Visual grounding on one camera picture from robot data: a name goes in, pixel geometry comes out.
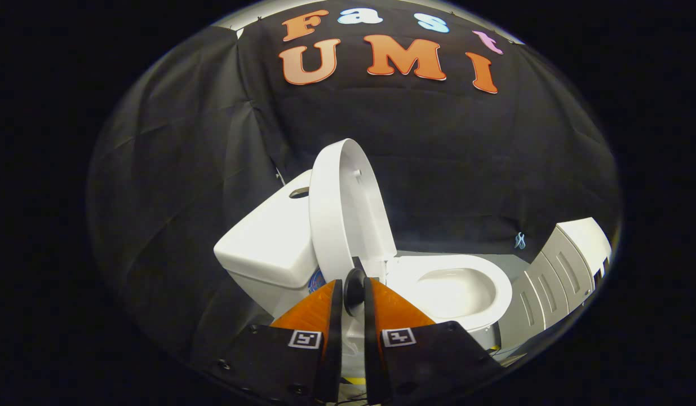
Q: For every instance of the white toilet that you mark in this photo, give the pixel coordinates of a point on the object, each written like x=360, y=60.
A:
x=269, y=248

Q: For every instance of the white toilet seat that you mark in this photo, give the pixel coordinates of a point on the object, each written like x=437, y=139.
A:
x=502, y=293

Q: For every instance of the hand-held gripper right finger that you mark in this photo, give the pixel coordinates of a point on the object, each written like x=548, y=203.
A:
x=432, y=355

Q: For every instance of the black backdrop cloth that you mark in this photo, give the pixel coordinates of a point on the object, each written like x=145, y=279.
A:
x=466, y=152

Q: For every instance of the yellow floor tape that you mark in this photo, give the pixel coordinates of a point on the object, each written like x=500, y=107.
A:
x=354, y=380

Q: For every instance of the grey drawer cabinet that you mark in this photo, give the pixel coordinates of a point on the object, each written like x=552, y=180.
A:
x=550, y=276

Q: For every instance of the light blue clip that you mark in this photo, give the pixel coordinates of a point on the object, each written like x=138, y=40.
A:
x=519, y=241

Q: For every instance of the white toilet lid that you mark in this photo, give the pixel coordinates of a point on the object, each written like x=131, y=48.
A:
x=348, y=220

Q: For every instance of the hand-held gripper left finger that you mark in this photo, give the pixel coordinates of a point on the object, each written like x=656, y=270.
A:
x=280, y=355

